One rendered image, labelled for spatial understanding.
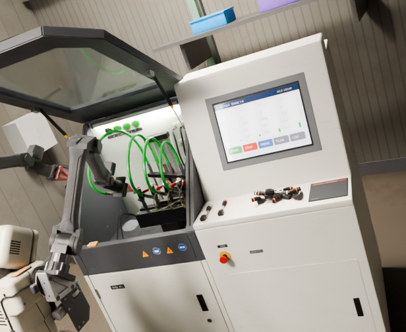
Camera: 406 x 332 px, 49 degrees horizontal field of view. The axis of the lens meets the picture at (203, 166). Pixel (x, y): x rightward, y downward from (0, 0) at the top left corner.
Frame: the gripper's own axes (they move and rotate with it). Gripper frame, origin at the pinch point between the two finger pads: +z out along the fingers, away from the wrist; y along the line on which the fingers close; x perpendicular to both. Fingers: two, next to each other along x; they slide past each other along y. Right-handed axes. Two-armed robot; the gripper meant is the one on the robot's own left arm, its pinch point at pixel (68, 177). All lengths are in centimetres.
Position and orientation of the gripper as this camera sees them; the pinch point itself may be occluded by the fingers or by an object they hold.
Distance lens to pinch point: 224.7
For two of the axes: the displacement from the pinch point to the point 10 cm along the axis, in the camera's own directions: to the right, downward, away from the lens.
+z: 8.4, 3.1, 4.6
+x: -2.0, 9.4, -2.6
